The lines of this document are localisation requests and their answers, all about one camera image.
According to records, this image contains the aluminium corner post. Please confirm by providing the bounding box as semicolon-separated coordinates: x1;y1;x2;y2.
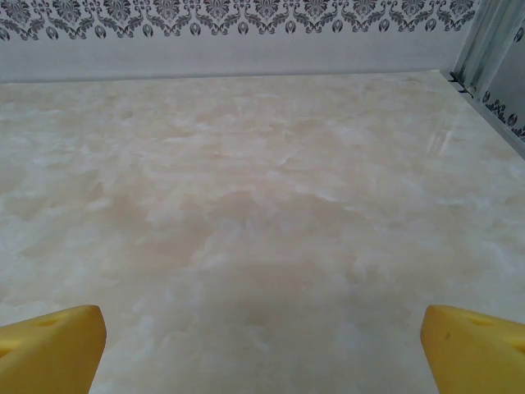
450;0;525;90

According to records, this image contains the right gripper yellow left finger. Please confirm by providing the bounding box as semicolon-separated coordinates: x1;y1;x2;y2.
0;304;108;394

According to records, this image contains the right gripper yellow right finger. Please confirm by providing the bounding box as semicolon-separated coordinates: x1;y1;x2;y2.
420;305;525;394

